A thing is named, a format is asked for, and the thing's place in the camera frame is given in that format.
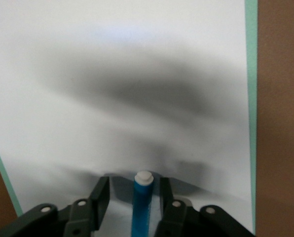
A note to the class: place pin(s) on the blue marker with white cap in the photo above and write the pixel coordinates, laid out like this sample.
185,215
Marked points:
141,202

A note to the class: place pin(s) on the white paper sheet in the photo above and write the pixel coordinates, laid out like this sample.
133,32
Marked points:
112,49

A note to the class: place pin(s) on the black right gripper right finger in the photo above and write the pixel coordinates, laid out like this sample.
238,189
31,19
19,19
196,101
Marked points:
181,219

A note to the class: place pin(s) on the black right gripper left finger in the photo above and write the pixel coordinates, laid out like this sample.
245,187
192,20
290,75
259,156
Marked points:
83,214

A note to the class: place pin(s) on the mint green clipboard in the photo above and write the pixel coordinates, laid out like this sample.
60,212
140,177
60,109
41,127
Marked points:
251,74

